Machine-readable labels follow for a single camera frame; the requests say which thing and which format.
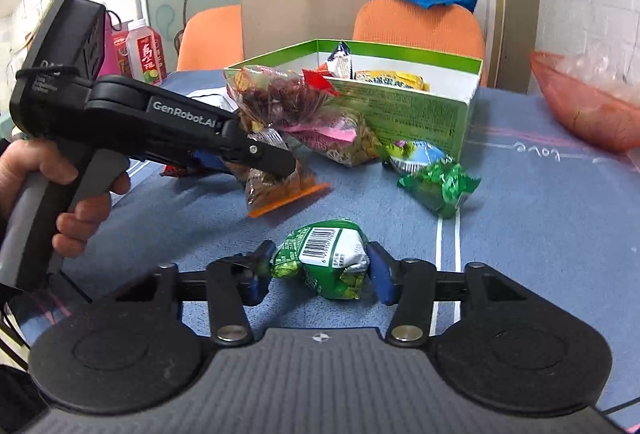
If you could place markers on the orange-edged brown snack bag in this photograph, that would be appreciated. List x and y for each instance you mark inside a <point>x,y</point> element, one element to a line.
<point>280,191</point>

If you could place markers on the white snack packet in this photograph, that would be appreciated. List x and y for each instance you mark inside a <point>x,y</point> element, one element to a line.
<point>342,61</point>

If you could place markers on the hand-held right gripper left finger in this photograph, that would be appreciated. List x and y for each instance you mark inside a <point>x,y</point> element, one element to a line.
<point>262,271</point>

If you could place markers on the clear bag of dark dates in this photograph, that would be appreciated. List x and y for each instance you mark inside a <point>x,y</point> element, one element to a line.
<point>280,98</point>

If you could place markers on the person's left hand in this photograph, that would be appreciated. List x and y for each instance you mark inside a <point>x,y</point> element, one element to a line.
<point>30,161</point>

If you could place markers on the yellow pie packet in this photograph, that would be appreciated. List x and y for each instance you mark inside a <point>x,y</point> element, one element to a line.
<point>395,81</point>

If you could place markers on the clear bottle with red label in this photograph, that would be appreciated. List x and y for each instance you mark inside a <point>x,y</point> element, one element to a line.
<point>145,56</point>

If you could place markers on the pink plastic bowl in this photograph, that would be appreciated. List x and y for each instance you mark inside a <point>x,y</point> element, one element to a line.
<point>590,118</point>

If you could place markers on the green and white cardboard box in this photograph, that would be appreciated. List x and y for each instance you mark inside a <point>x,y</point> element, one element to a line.
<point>425,118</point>

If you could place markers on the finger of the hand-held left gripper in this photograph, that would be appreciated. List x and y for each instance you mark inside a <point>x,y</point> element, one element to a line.
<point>265,154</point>
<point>202,162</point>

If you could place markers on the brown paper bag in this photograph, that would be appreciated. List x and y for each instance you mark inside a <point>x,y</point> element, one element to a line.
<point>300,18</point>

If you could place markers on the pink thermos bottle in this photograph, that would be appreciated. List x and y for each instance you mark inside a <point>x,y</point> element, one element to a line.
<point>108,41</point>

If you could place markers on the red snack packet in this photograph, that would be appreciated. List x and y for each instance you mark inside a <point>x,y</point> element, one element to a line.
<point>320,81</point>

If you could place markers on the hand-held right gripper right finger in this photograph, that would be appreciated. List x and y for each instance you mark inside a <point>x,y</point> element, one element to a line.
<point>380,276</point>

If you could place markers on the blue striped tablecloth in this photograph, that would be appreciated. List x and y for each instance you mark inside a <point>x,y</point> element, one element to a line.
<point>525,224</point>

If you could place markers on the blue green snack packet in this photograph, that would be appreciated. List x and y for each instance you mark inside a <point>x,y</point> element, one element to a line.
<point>415,156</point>

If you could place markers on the orange carton box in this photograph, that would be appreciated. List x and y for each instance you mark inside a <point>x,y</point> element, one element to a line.
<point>121,53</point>

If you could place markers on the orange chair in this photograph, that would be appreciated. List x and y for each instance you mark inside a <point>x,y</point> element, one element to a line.
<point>420,28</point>
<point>210,38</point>

